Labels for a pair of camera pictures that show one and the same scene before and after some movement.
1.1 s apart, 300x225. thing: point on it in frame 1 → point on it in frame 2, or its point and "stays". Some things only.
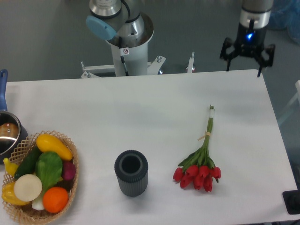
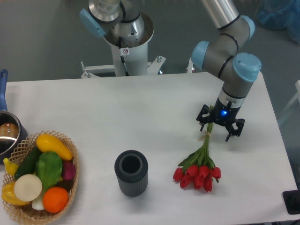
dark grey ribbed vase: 131,167 stays
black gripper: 249,42 → 223,113
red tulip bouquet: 199,170 stays
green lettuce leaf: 48,166 stays
